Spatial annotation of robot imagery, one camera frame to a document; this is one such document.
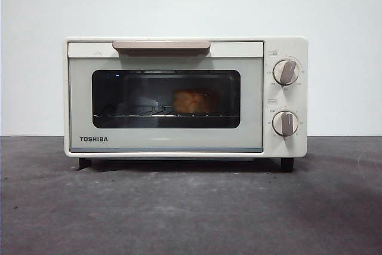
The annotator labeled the cream oven knob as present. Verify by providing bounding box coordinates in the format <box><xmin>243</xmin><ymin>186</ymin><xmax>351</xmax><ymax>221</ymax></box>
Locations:
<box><xmin>273</xmin><ymin>59</ymin><xmax>301</xmax><ymax>85</ymax></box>
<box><xmin>273</xmin><ymin>110</ymin><xmax>299</xmax><ymax>140</ymax></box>

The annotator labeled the golden brown bread loaf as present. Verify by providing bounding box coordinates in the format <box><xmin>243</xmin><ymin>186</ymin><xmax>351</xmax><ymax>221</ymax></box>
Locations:
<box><xmin>171</xmin><ymin>87</ymin><xmax>221</xmax><ymax>115</ymax></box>

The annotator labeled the cream Toshiba toaster oven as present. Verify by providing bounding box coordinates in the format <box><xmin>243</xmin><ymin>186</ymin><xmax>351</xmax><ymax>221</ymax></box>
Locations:
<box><xmin>62</xmin><ymin>36</ymin><xmax>309</xmax><ymax>173</ymax></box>

